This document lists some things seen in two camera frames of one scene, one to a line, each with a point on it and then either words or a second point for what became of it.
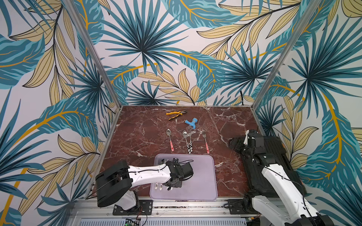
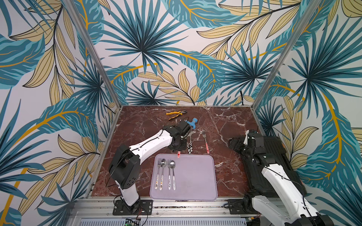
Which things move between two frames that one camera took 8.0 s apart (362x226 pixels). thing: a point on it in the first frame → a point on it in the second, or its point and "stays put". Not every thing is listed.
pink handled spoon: x=204 y=134 stays put
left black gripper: x=178 y=185 → x=184 y=147
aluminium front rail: x=164 y=213 stays put
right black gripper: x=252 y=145 stays put
